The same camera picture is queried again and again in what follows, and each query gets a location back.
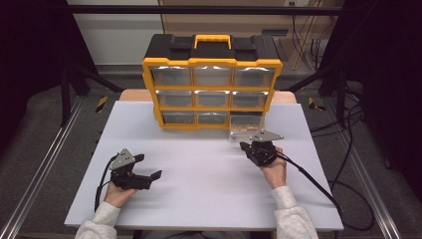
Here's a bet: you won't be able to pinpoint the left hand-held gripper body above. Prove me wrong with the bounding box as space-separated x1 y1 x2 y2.
108 147 153 191

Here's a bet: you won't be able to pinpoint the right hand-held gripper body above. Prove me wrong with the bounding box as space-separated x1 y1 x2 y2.
243 129 285 167

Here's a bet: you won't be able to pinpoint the clear plastic organizer drawer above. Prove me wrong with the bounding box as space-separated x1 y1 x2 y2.
228 113 267 143

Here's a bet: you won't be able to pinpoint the yellow black organizer cabinet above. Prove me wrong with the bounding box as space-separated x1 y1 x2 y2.
141 34 284 131

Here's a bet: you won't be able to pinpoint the person's left hand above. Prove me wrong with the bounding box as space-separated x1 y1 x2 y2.
104 183 137 209

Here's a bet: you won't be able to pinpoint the person's right hand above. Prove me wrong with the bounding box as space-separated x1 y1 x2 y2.
260 147 289 190

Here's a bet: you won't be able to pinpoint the white foam board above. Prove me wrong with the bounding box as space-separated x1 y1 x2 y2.
64 100 344 232

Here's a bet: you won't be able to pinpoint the grid of clear drawers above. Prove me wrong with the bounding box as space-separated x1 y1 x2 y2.
150 65 277 126

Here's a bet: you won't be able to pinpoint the wooden table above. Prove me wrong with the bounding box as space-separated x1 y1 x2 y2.
118 89 298 105

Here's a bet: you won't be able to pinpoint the left yellow clamp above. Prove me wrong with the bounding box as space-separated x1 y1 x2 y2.
95 96 108 114

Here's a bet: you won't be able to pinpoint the black metal stand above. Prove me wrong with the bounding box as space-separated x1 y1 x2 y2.
59 63 124 127
285 63 349 128

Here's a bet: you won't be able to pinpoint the light wooden cabinet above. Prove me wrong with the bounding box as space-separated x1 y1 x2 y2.
160 0 346 38

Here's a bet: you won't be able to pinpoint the black curtain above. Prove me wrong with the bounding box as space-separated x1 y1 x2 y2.
0 0 98 157
317 0 422 203

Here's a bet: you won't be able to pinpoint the left hand-held gripper cable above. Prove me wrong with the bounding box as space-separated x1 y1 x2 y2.
94 153 119 213

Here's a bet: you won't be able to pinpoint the hand-held gripper cable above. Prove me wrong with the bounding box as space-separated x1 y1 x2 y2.
94 153 119 213
277 153 376 232

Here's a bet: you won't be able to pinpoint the right hand-held gripper cable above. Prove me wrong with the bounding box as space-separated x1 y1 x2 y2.
277 153 376 232

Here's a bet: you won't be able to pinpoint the aluminium floor rail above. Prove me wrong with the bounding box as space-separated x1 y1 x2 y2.
322 99 403 239
0 96 86 239

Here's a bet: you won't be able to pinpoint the black floor cables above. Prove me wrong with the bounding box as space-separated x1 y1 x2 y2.
310 83 366 138

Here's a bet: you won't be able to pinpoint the hanging black cables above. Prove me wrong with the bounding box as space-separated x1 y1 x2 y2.
291 14 333 73

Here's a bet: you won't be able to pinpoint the black horizontal frame bar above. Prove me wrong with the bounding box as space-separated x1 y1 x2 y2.
68 4 346 16

